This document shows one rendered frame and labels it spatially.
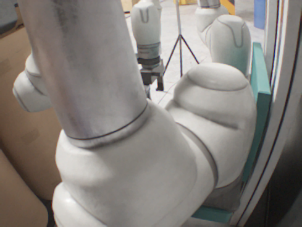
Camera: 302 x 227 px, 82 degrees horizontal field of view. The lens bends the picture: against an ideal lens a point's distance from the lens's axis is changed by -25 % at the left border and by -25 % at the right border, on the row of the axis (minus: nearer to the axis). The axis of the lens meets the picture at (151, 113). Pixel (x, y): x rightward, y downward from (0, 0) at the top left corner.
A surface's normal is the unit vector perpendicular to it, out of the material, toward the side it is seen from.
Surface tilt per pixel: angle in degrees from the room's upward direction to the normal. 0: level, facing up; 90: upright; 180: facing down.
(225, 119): 83
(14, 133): 90
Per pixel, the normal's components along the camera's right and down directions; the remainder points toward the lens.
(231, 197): 0.00, -0.65
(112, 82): 0.63, 0.25
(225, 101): -0.01, -0.08
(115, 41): 0.80, 0.11
